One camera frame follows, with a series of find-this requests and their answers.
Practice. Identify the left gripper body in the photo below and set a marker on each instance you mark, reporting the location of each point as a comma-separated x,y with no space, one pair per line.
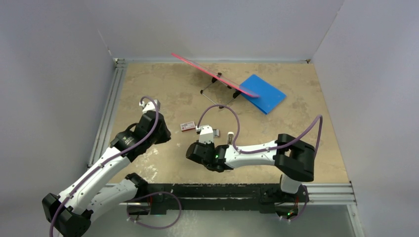
161,137

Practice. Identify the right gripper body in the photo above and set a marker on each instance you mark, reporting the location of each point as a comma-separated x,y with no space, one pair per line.
211,145

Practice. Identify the staple box tray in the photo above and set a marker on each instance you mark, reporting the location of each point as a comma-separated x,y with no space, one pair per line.
216,132

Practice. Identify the long white stapler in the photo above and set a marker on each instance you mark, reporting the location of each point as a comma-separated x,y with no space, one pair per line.
230,138

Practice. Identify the red white staple box sleeve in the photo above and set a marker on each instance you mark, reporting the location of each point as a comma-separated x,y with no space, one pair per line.
187,126

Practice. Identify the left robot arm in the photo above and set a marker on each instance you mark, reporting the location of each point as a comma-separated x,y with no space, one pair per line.
72,211

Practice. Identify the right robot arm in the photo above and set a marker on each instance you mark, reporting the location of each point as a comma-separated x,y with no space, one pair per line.
294,158

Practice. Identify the black base bar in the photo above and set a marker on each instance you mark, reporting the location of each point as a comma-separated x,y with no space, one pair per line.
264,198

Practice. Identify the pink board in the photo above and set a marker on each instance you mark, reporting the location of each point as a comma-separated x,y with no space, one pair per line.
212,74

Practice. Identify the blue folder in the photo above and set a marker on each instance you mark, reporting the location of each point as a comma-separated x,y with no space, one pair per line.
261,94

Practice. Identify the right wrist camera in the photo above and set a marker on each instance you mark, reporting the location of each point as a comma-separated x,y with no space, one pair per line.
206,135

